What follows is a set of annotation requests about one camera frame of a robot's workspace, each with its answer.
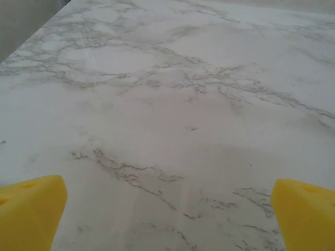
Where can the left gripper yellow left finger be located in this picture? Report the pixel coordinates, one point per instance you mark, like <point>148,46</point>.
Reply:
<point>28,214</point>

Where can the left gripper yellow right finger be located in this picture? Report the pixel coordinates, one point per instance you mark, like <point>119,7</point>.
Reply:
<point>308,219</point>

